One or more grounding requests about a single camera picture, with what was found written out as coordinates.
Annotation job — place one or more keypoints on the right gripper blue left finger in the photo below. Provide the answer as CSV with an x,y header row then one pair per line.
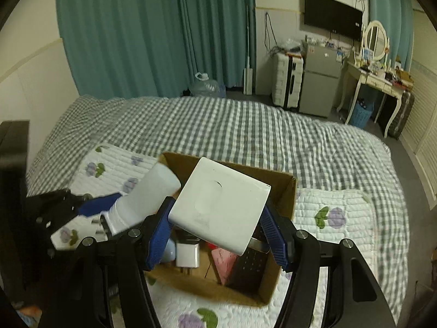
x,y
82,278

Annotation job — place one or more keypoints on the dark striped suitcase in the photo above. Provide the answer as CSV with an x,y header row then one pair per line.
x,y
397,125

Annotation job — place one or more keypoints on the teal curtain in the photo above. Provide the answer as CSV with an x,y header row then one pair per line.
x,y
396,17
133,48

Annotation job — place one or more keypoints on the red patterned card box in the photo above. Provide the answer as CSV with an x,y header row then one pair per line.
x,y
224,262

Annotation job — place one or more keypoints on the teal curtain left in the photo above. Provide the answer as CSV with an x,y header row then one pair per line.
x,y
133,48

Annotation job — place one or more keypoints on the light blue earbuds case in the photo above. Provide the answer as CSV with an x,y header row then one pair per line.
x,y
169,253

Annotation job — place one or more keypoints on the grey mini fridge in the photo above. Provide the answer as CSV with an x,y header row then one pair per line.
x,y
320,81

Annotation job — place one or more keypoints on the blue laundry basket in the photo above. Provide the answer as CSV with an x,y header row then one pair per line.
x,y
362,112

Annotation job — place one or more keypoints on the white dressing table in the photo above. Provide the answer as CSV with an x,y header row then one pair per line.
x,y
381,85

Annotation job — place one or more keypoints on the teal curtain right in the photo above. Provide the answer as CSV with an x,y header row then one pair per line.
x,y
396,17

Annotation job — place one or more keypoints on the black wall television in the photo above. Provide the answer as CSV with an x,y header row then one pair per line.
x,y
335,17

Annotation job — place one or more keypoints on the black rectangular case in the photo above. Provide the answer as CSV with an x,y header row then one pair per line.
x,y
248,271

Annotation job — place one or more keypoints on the white suitcase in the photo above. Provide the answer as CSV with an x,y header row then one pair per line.
x,y
287,80

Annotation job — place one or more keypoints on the white sliding wardrobe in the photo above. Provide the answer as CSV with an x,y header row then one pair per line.
x,y
419,134

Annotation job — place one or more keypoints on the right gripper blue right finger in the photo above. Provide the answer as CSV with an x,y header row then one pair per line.
x,y
354,297

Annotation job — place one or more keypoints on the white square box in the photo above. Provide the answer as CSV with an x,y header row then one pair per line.
x,y
220,205

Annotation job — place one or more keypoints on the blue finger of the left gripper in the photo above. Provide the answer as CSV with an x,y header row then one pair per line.
x,y
61,206

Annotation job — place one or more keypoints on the clear water jug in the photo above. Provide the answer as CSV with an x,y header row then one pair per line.
x,y
204,86

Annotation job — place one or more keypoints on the white handheld device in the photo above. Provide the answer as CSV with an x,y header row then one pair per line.
x,y
145,199

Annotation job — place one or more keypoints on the white floral quilted mat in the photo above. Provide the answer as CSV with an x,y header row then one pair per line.
x,y
180,309

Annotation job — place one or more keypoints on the brown cardboard box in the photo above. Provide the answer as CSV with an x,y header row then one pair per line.
x,y
204,281

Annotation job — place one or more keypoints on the white plug charger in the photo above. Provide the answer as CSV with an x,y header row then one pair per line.
x,y
188,254

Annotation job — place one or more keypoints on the oval vanity mirror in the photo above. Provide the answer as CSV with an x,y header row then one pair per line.
x,y
375,40

